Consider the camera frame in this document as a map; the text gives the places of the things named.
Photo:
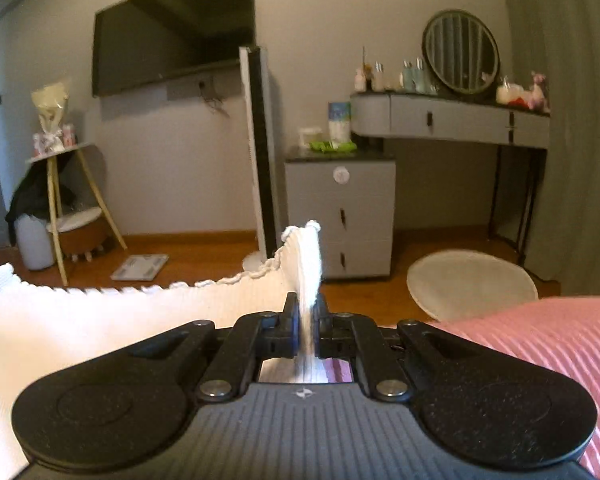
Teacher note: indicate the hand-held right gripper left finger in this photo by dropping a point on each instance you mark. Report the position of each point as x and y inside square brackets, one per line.
[291, 327]

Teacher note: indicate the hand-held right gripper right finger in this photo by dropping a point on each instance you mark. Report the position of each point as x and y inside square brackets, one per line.
[321, 327]

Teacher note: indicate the white ribbed knit dress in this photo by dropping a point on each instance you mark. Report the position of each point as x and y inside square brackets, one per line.
[105, 315]

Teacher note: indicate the grey nightstand cabinet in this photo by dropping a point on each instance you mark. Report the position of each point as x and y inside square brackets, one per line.
[340, 200]

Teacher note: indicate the white bathroom scale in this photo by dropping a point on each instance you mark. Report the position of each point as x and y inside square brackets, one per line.
[140, 267]

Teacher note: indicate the white tower fan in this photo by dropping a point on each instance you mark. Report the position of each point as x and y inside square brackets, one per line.
[252, 150]

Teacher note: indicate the small white box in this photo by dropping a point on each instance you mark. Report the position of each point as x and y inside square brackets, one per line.
[310, 135]

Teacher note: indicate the blue white tissue pack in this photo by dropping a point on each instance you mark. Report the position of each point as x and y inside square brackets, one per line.
[340, 122]

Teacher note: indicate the brown round stool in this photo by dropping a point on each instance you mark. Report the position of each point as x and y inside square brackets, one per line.
[82, 237]

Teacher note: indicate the pink ribbed blanket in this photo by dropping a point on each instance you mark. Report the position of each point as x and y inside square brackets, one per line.
[555, 360]

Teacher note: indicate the grey dressing table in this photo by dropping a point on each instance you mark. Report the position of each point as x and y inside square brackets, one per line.
[455, 115]

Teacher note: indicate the round wooden side table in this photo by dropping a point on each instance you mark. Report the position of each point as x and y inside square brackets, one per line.
[56, 210]

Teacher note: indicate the clear blue cosmetic bottle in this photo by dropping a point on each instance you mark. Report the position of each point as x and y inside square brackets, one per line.
[408, 77]
[420, 76]

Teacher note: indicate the white plastic bin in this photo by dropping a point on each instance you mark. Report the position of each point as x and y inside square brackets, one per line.
[32, 245]

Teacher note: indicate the small pink box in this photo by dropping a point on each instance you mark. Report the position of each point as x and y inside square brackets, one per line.
[70, 134]

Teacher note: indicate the black garment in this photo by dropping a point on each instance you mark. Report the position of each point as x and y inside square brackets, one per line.
[27, 190]

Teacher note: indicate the round black-framed mirror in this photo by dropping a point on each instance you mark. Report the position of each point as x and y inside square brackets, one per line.
[460, 50]

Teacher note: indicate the grey-green curtain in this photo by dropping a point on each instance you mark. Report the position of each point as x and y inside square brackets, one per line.
[570, 135]

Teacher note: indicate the pink plush toy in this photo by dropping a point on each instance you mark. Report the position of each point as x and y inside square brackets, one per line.
[540, 92]

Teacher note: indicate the wrapped flower bouquet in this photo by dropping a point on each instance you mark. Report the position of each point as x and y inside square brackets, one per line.
[50, 105]

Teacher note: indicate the wall television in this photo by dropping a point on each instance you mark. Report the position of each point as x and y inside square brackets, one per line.
[175, 30]

